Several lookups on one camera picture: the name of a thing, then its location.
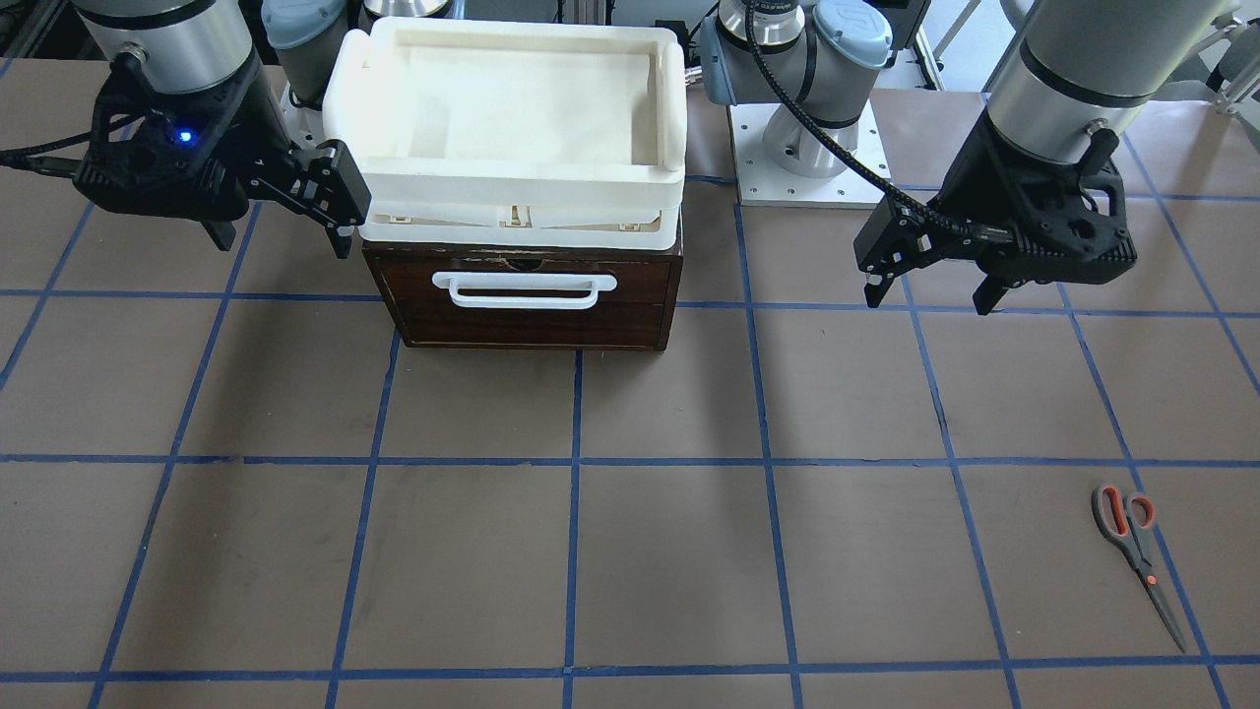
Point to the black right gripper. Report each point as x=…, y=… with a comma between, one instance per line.
x=243, y=129

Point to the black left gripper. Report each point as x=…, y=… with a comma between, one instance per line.
x=977, y=183

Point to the grey orange scissors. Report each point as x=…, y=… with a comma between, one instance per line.
x=1127, y=521

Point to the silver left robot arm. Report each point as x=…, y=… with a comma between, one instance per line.
x=1077, y=67

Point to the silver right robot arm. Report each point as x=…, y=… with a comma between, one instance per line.
x=185, y=46

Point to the dark wooden drawer cabinet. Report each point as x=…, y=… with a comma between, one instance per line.
x=394, y=286

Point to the white plastic tray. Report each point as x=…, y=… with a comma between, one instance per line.
x=515, y=134

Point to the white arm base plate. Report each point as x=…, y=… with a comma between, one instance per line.
x=779, y=164

